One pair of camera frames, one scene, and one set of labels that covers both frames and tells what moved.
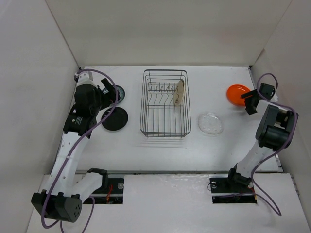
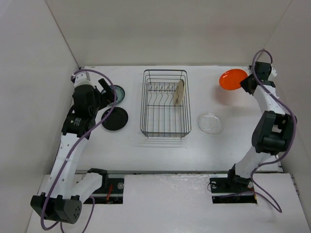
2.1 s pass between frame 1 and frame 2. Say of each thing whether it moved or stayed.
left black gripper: stayed
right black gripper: moved
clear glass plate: stayed
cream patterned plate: stayed
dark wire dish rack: stayed
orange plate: moved
